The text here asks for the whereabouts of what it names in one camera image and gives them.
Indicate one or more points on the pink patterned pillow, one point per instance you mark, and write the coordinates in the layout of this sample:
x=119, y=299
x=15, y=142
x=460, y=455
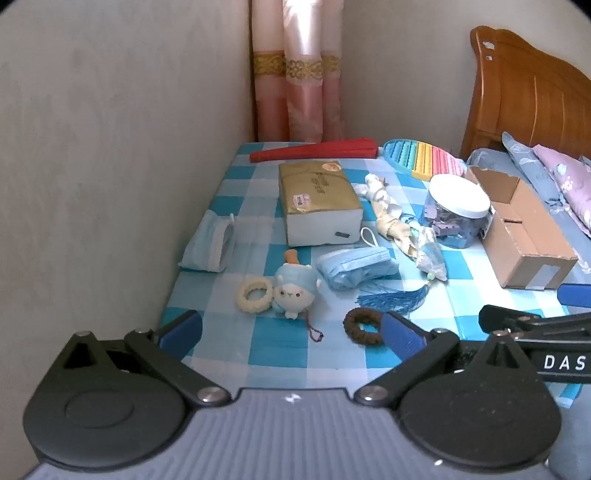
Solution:
x=570, y=182

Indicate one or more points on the blue checkered tablecloth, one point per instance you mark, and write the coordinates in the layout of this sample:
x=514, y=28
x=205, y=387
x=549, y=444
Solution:
x=258, y=217

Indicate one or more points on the cardboard box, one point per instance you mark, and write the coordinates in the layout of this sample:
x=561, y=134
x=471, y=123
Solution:
x=521, y=240

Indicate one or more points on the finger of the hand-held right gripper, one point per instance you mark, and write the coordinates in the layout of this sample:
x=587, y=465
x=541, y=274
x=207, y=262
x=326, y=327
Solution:
x=517, y=319
x=575, y=296

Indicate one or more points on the pink gold-trimmed curtain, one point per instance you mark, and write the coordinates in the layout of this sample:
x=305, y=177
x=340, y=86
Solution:
x=298, y=74

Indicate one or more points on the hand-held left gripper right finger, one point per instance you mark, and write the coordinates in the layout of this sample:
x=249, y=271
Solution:
x=402, y=336

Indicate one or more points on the wooden bed headboard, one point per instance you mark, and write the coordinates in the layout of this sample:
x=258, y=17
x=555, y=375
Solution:
x=526, y=97

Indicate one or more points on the clear jar with white lid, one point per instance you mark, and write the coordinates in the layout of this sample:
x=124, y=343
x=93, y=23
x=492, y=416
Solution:
x=455, y=207

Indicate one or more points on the blue plush toy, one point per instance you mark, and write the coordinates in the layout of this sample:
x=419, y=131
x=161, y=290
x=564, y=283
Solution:
x=295, y=288

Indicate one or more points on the rainbow pop bubble toy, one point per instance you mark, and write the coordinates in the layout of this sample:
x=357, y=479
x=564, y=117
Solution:
x=415, y=157

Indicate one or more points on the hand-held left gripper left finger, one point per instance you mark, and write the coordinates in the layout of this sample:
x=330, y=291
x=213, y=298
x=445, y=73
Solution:
x=181, y=331

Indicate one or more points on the blue tassel sachet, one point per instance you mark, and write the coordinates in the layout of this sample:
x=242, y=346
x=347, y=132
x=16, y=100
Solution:
x=431, y=258

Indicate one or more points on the gold tissue pack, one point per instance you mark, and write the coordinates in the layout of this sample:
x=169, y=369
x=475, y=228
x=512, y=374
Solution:
x=318, y=194

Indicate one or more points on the blue patterned pillow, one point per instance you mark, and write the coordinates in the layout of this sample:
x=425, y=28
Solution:
x=524, y=154

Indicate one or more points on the red folded fan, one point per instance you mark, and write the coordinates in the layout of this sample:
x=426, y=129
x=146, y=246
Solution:
x=318, y=150

